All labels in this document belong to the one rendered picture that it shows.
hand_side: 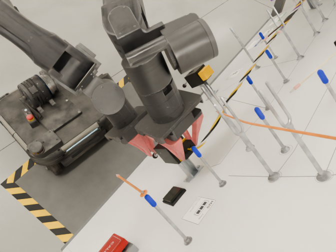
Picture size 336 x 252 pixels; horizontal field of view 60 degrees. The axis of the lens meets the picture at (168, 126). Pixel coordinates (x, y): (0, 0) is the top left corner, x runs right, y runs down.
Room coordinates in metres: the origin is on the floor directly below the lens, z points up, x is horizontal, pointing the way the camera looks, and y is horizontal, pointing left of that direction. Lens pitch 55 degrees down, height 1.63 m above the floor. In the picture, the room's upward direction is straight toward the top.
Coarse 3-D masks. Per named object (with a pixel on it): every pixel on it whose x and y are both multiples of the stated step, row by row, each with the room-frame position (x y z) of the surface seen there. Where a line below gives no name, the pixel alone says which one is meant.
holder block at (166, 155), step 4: (180, 136) 0.30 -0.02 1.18; (160, 144) 0.30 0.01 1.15; (156, 148) 0.29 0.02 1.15; (160, 148) 0.28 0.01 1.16; (164, 148) 0.27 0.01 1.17; (156, 152) 0.29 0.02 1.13; (164, 152) 0.27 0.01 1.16; (168, 152) 0.27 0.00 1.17; (160, 156) 0.28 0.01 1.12; (164, 156) 0.27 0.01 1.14; (168, 156) 0.27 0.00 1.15; (172, 156) 0.26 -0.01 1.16; (164, 160) 0.28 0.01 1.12; (168, 160) 0.27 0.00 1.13; (172, 160) 0.26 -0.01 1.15; (176, 160) 0.26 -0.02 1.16
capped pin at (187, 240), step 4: (144, 196) 0.15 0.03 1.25; (148, 196) 0.15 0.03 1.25; (148, 200) 0.15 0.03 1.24; (152, 200) 0.15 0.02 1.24; (152, 204) 0.14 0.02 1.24; (156, 204) 0.14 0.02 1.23; (156, 208) 0.14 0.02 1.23; (160, 212) 0.14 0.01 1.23; (164, 216) 0.13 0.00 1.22; (168, 220) 0.13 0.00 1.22; (172, 224) 0.12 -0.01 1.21; (176, 228) 0.12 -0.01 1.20; (180, 232) 0.12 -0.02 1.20; (184, 236) 0.11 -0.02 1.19; (188, 236) 0.12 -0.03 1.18; (184, 240) 0.11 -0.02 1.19; (188, 240) 0.11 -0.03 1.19; (184, 244) 0.10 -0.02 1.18; (188, 244) 0.10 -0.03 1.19
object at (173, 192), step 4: (172, 188) 0.23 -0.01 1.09; (176, 188) 0.22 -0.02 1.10; (180, 188) 0.22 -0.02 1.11; (184, 188) 0.22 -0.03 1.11; (168, 192) 0.22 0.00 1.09; (172, 192) 0.22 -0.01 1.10; (176, 192) 0.21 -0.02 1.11; (180, 192) 0.21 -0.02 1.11; (164, 196) 0.21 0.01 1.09; (168, 196) 0.21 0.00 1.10; (172, 196) 0.21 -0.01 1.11; (176, 196) 0.21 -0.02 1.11; (180, 196) 0.21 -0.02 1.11; (164, 200) 0.21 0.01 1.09; (168, 200) 0.20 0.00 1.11; (172, 200) 0.20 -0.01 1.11; (176, 200) 0.20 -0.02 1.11; (168, 204) 0.19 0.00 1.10; (172, 204) 0.19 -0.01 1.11
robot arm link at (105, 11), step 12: (108, 0) 0.40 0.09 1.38; (120, 0) 0.40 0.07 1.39; (132, 0) 0.39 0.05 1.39; (108, 12) 0.38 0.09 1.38; (132, 12) 0.37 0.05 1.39; (144, 12) 0.42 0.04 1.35; (108, 24) 0.36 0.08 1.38; (144, 24) 0.37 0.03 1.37; (108, 36) 0.35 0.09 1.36; (120, 48) 0.34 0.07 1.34
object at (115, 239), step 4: (112, 236) 0.14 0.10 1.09; (116, 236) 0.14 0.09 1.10; (120, 236) 0.13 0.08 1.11; (108, 240) 0.13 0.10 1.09; (112, 240) 0.13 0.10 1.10; (116, 240) 0.13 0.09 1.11; (120, 240) 0.12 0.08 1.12; (124, 240) 0.12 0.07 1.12; (104, 244) 0.13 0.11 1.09; (108, 244) 0.12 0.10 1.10; (112, 244) 0.12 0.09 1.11; (116, 244) 0.12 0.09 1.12; (120, 244) 0.12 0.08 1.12; (124, 244) 0.12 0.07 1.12; (104, 248) 0.12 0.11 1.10; (108, 248) 0.11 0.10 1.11; (112, 248) 0.11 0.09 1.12; (116, 248) 0.11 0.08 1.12; (120, 248) 0.11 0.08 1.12; (124, 248) 0.12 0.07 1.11
